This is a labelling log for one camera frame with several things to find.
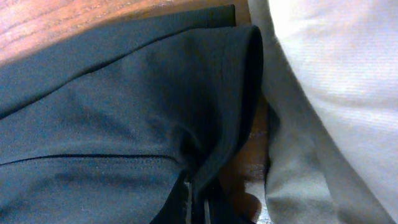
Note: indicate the black leggings with red waistband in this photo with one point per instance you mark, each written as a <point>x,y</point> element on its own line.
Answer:
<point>130,122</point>

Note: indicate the beige garment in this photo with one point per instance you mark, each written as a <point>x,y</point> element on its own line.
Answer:
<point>309,180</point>

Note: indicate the white crumpled garment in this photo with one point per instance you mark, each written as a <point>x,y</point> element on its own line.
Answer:
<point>344,55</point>

